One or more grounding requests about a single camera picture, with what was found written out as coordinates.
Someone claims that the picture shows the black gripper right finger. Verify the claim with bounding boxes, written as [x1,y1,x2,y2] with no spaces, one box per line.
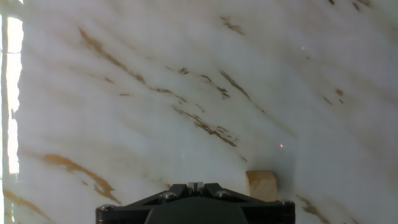
[195,182,295,224]

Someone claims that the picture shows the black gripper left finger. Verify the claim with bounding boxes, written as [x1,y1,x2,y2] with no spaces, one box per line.
[95,182,196,224]

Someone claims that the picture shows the small wooden block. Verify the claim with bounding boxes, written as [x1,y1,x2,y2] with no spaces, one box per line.
[245,170,279,202]

